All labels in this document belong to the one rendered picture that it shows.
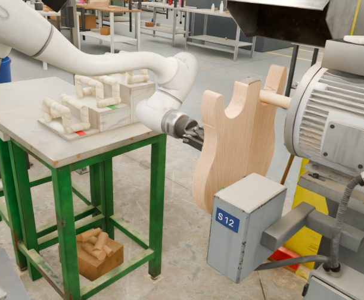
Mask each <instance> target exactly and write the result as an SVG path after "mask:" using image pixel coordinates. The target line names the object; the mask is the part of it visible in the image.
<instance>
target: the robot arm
mask: <svg viewBox="0 0 364 300"><path fill-rule="evenodd" d="M11 48H14V49H16V50H18V51H20V52H22V53H24V54H27V55H29V56H31V57H33V58H35V59H37V60H41V61H43V62H46V63H48V64H51V65H54V66H56V67H58V68H61V69H63V70H65V71H68V72H70V73H73V74H77V75H81V76H89V77H94V76H105V75H110V74H116V73H123V72H127V71H134V70H140V69H149V70H151V71H153V72H154V73H155V74H154V78H155V81H156V82H157V84H158V88H157V90H156V92H155V93H154V95H153V96H152V97H151V98H147V99H144V100H142V101H140V102H139V103H138V104H137V106H136V110H135V114H136V117H137V119H138V120H139V121H140V122H141V123H142V124H144V125H145V126H146V127H148V128H149V129H151V130H153V131H155V132H158V133H165V134H166V135H169V136H171V137H173V138H176V139H182V143H185V144H188V145H190V146H192V147H193V148H195V149H197V150H199V151H202V149H203V144H204V126H200V125H199V124H198V122H197V120H194V119H193V118H190V117H189V115H188V114H185V113H183V112H180V111H179V110H180V108H181V105H182V103H183V101H184V100H185V98H186V97H187V96H188V94H189V92H190V91H191V89H192V87H193V84H194V82H195V80H196V77H197V74H198V62H197V59H196V58H195V57H194V56H193V55H192V54H190V53H188V52H180V53H178V54H176V55H175V56H174V57H168V58H165V57H162V56H161V55H159V54H155V53H153V52H128V53H121V54H107V55H90V54H86V53H84V52H82V51H80V50H78V49H77V48H76V47H75V46H73V45H72V44H71V43H70V42H69V41H68V40H67V39H66V38H65V37H64V36H63V35H62V34H61V33H60V32H59V31H58V30H57V29H56V28H55V27H54V26H53V25H52V24H51V23H50V22H48V21H47V20H46V19H45V18H43V17H42V16H41V15H40V14H39V13H38V12H37V11H36V10H34V9H33V8H32V7H30V6H29V5H27V4H26V3H25V2H24V1H22V0H0V64H1V60H2V58H5V57H6V56H7V55H8V54H9V53H10V50H11ZM7 296H8V294H7V291H6V290H5V289H4V288H3V287H2V286H1V284H0V300H5V299H6V298H7Z"/></svg>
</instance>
